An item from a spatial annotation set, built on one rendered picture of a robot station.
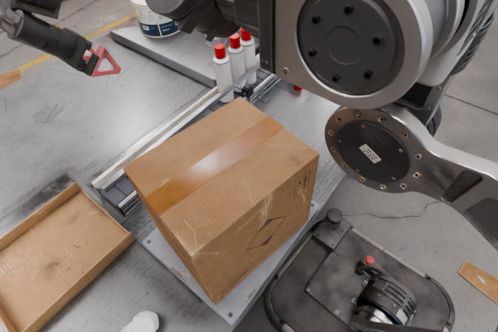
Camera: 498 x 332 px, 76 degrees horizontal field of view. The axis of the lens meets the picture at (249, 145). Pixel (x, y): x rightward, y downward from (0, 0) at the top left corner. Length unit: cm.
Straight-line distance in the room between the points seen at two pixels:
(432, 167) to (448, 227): 143
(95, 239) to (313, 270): 88
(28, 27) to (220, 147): 41
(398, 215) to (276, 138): 138
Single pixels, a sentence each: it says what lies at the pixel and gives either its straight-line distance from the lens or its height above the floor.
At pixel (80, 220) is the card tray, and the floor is 83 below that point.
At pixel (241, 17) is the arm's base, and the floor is 144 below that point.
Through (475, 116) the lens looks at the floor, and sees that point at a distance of 268.
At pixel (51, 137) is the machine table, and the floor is 83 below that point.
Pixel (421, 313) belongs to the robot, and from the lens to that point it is 150.
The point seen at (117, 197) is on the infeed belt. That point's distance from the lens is 93.
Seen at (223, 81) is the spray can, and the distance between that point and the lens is 103.
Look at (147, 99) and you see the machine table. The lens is 127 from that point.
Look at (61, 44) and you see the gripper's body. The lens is 77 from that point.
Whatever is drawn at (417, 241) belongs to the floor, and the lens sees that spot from 190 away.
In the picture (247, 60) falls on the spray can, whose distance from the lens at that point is 110.
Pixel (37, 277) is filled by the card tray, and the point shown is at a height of 83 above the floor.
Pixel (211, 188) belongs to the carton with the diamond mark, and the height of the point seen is 112.
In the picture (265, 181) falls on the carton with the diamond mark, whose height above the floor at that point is 112.
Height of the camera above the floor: 159
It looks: 48 degrees down
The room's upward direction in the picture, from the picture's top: 5 degrees counter-clockwise
